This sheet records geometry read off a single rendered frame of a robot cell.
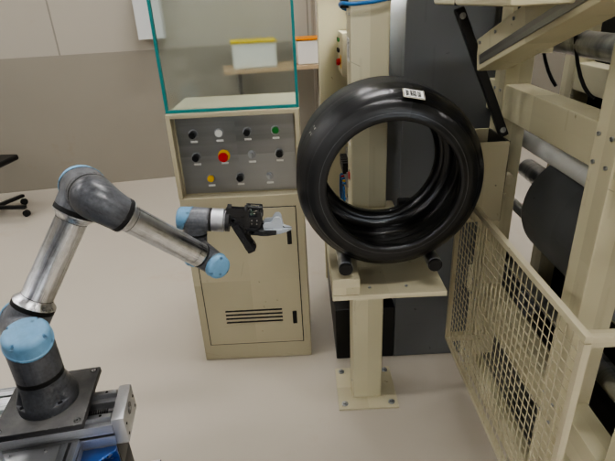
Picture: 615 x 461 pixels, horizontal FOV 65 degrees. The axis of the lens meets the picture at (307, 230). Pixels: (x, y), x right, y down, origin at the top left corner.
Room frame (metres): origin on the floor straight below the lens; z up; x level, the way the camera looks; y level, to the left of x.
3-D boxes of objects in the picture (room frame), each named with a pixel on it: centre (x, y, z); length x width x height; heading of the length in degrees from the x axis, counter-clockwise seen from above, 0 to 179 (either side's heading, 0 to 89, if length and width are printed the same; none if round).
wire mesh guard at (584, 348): (1.27, -0.58, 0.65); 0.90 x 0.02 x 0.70; 0
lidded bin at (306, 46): (4.85, -0.16, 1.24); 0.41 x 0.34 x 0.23; 99
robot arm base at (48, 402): (1.02, 0.72, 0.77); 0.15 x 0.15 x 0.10
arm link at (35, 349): (1.02, 0.73, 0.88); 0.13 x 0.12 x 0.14; 34
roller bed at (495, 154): (1.72, -0.63, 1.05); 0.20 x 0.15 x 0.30; 0
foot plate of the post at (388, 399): (1.75, -0.23, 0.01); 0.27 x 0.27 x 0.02; 0
